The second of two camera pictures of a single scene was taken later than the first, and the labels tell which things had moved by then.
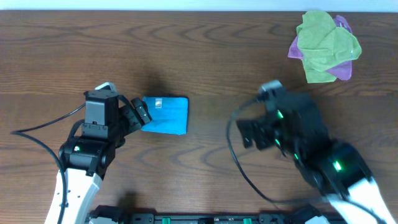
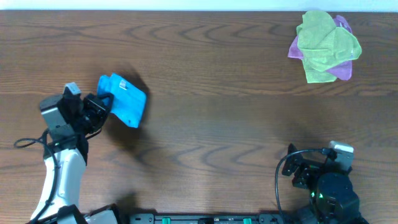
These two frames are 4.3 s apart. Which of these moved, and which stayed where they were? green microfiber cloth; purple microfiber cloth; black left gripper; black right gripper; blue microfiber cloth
Moved: black left gripper; blue microfiber cloth; black right gripper
Stayed: green microfiber cloth; purple microfiber cloth
